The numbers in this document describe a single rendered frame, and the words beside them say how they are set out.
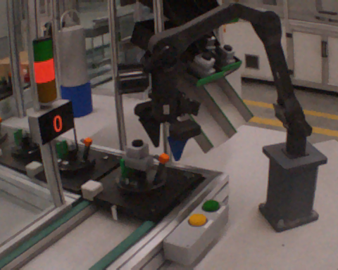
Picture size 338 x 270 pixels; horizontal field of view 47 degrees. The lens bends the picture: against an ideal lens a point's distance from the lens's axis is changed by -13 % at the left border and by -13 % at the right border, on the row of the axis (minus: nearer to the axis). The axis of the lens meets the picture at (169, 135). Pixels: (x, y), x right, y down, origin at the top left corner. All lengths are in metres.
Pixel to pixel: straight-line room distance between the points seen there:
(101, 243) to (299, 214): 0.54
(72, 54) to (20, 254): 1.19
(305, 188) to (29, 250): 0.74
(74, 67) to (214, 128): 0.86
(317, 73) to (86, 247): 4.37
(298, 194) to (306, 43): 4.04
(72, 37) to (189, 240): 1.25
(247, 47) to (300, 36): 0.76
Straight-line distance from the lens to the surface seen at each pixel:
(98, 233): 1.11
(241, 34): 5.35
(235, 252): 1.10
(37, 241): 1.07
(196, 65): 1.27
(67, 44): 2.00
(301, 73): 5.20
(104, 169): 1.31
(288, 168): 1.07
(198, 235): 1.00
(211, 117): 1.40
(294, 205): 1.16
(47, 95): 1.01
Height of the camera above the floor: 1.55
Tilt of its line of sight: 23 degrees down
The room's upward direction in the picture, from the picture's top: 4 degrees counter-clockwise
